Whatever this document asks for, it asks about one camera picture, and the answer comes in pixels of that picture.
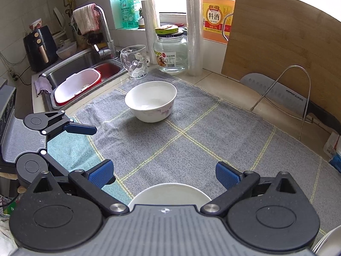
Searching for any white floral plate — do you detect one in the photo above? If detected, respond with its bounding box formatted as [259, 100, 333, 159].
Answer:
[313, 225, 341, 256]
[128, 183, 211, 210]

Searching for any white floral bowl large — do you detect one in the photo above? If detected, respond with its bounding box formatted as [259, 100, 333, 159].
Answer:
[125, 81, 178, 123]

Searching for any steel kitchen sink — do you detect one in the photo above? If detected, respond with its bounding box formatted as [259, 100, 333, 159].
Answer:
[32, 49, 127, 113]

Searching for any steel kitchen knife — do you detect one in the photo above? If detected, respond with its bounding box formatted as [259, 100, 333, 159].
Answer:
[240, 73, 340, 135]

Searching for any red white sink basin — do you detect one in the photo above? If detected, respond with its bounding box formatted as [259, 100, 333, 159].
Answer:
[52, 60, 126, 106]

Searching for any black air fryer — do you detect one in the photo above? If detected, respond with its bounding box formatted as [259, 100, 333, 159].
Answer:
[23, 25, 58, 72]

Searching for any blue white salt bag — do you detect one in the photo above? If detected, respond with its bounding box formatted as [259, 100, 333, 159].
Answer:
[323, 132, 341, 173]

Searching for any chrome sink faucet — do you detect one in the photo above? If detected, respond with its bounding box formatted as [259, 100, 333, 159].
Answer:
[71, 4, 119, 60]

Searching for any clear drinking glass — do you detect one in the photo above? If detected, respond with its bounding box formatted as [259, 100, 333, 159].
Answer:
[120, 45, 147, 79]

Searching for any grey checked table mat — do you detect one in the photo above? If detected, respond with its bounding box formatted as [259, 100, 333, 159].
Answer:
[47, 71, 340, 233]

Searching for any pink dish cloth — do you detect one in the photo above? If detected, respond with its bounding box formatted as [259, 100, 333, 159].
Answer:
[73, 3, 99, 35]

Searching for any green soap dispenser bottle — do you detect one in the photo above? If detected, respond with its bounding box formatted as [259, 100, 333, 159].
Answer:
[119, 0, 141, 29]

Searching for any glass jar yellow lid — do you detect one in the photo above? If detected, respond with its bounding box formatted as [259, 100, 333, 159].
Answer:
[153, 24, 188, 74]

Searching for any bamboo cutting board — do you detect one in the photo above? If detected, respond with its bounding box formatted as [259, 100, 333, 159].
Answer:
[221, 0, 340, 118]

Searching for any plastic wrap roll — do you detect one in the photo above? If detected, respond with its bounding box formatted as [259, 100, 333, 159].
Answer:
[186, 0, 204, 76]

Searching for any orange cooking wine jug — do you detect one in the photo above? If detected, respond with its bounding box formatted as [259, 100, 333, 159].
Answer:
[202, 0, 235, 45]

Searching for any wire knife stand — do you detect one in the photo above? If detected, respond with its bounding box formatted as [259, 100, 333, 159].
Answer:
[245, 65, 311, 140]

